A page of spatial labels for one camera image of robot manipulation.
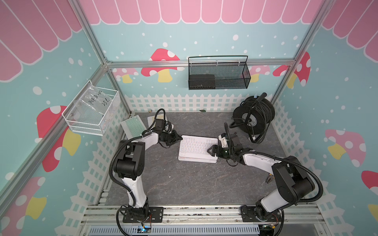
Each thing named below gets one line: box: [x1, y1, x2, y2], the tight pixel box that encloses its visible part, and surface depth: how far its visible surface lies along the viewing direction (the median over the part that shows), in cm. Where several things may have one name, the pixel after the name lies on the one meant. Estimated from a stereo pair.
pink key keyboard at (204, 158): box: [177, 153, 218, 164], surface depth 94 cm
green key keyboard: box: [120, 115, 148, 141], surface depth 115 cm
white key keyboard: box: [178, 135, 219, 160], surface depth 96 cm
